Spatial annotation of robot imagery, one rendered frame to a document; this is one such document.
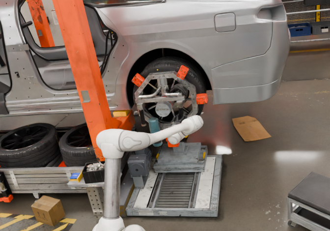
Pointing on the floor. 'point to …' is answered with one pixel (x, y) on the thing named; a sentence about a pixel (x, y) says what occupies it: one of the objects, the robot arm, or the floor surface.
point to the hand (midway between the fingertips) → (181, 114)
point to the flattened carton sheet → (250, 129)
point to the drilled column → (96, 201)
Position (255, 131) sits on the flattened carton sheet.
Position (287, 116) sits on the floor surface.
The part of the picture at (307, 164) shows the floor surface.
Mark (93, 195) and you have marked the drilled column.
